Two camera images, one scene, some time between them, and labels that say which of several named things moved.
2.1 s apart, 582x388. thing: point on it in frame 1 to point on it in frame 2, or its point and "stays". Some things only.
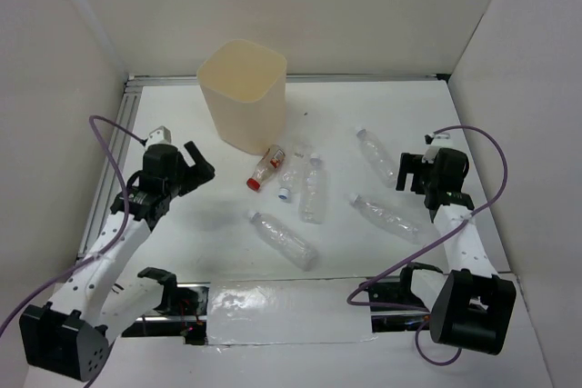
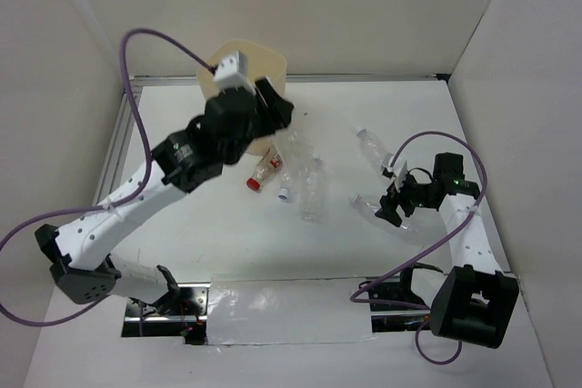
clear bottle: (313, 192) stays
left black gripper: (200, 174) to (279, 115)
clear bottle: (378, 158) stays
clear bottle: (285, 242) to (293, 150)
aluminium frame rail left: (115, 156) stays
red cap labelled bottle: (272, 159) stays
